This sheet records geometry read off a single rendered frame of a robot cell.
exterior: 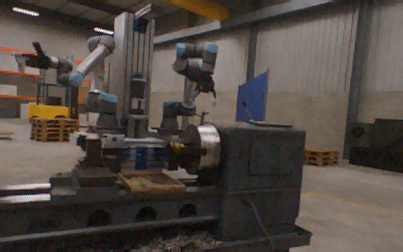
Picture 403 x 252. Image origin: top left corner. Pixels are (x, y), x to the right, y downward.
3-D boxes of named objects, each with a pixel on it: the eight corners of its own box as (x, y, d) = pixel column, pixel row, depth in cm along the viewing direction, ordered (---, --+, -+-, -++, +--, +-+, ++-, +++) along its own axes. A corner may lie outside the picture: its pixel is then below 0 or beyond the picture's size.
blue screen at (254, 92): (222, 150, 1079) (227, 84, 1066) (244, 152, 1082) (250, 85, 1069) (241, 175, 668) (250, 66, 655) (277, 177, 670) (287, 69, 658)
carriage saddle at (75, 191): (105, 177, 190) (105, 168, 189) (119, 199, 148) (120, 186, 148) (49, 179, 177) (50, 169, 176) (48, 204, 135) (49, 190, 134)
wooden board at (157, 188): (164, 177, 201) (164, 171, 200) (185, 192, 168) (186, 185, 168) (117, 179, 187) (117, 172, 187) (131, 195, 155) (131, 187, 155)
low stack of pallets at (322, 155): (312, 159, 1015) (313, 146, 1013) (339, 164, 953) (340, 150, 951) (292, 162, 930) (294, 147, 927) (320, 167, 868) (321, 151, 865)
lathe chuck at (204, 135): (190, 162, 209) (197, 118, 201) (210, 183, 181) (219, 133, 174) (177, 162, 205) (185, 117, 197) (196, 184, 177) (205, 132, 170)
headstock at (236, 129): (261, 172, 244) (265, 123, 242) (306, 188, 201) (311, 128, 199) (193, 174, 218) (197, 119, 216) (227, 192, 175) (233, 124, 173)
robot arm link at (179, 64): (169, 59, 220) (177, 37, 172) (184, 61, 222) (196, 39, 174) (168, 75, 220) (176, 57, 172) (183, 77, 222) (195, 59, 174)
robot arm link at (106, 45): (125, 44, 222) (80, 90, 197) (115, 45, 228) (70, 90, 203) (115, 30, 214) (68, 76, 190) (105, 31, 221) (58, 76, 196)
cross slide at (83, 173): (102, 168, 188) (103, 160, 188) (115, 185, 150) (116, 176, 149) (72, 168, 181) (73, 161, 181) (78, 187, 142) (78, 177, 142)
